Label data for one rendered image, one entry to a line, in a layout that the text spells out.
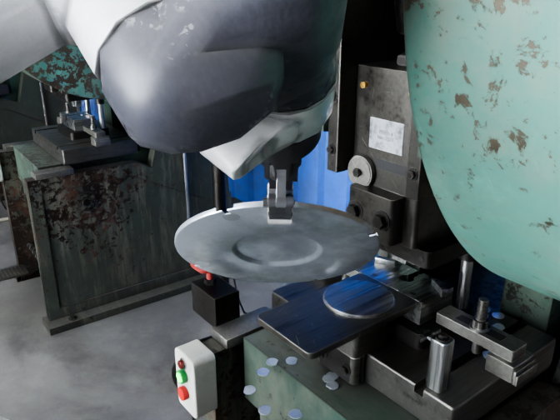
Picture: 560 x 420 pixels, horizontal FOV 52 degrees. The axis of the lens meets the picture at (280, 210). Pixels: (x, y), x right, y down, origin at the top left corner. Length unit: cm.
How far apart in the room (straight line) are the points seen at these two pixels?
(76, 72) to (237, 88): 170
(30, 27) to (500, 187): 37
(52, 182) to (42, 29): 187
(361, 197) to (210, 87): 63
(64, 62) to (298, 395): 137
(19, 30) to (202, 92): 15
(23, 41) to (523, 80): 35
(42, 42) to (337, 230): 44
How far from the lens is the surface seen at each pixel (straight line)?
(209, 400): 120
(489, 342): 102
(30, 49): 46
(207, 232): 77
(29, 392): 222
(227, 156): 45
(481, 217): 55
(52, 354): 238
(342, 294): 102
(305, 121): 46
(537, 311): 118
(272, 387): 113
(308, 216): 71
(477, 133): 48
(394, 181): 95
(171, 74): 36
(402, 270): 113
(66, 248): 242
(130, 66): 37
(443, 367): 93
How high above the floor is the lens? 129
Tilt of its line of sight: 22 degrees down
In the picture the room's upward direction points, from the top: straight up
